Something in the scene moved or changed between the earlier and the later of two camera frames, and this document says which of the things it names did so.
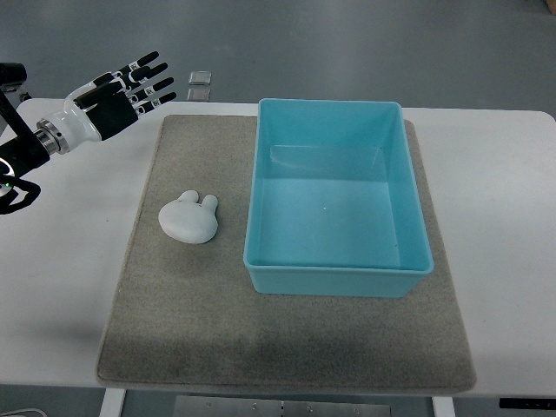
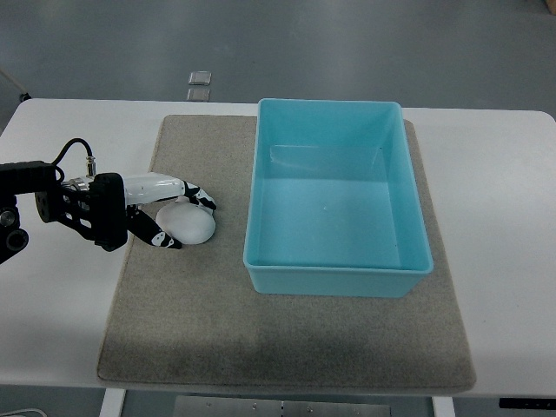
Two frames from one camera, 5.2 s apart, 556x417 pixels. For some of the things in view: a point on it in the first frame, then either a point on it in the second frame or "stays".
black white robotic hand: [109, 102] -> [102, 206]
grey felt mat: [184, 314] stays
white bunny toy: [188, 220] stays
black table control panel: [527, 403] stays
